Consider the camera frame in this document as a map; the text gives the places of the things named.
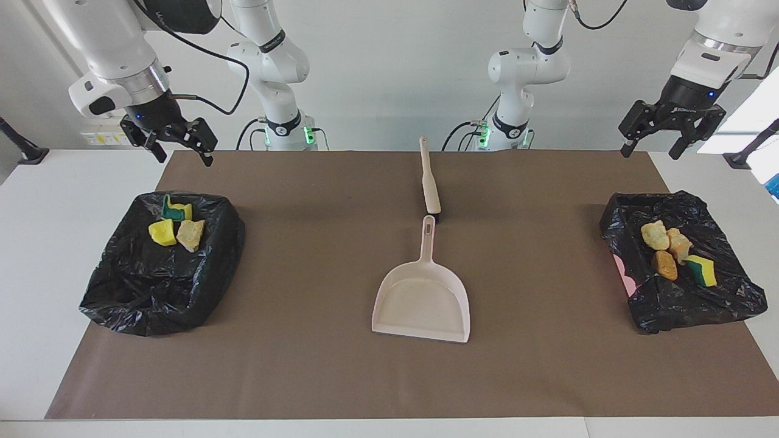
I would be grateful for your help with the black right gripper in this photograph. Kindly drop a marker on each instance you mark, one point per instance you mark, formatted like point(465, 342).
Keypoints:
point(161, 115)

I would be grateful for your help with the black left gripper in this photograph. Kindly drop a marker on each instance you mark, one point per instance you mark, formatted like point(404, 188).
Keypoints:
point(688, 100)

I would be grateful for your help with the yellow sponge piece green backed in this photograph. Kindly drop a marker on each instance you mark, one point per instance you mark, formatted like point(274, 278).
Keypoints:
point(173, 213)

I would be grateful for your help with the tan sponge lump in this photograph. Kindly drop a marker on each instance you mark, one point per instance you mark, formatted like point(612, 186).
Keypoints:
point(190, 234)

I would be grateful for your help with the pale yellow sponge lump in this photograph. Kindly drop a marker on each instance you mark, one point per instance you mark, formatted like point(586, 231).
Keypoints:
point(655, 236)

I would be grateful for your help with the orange striped sponge scrap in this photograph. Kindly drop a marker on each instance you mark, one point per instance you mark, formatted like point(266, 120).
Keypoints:
point(680, 244)

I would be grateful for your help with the brown oval bread-like sponge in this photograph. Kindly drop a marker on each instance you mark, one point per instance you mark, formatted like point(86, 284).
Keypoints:
point(665, 265)

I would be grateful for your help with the small green yellow sponge wedge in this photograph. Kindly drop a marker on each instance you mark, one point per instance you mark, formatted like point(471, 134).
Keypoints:
point(701, 271)

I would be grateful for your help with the beige hand brush black bristles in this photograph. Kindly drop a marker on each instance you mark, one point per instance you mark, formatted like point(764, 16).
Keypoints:
point(429, 182)

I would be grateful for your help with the beige plastic dustpan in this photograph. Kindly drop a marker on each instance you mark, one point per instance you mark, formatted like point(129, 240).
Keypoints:
point(423, 304)

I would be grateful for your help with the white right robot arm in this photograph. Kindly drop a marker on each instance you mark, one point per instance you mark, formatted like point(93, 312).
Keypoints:
point(122, 55)

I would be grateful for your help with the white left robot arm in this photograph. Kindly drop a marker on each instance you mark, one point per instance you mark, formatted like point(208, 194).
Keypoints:
point(523, 67)

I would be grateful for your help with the black plastic trash bag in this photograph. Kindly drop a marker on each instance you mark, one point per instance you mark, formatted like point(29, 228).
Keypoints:
point(152, 292)
point(730, 304)

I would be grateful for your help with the pink plastic bin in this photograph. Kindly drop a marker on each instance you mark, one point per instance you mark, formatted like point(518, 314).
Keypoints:
point(624, 274)

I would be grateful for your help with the black clamp stand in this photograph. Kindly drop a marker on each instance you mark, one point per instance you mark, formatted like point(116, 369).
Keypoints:
point(27, 152)
point(739, 159)

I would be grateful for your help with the blue object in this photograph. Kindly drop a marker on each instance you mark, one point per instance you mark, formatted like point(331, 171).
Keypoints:
point(774, 187)

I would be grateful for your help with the brown table mat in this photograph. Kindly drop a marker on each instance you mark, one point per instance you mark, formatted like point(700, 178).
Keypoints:
point(389, 377)

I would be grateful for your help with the white wall outlet box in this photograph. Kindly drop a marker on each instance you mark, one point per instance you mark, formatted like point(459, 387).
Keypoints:
point(103, 137)

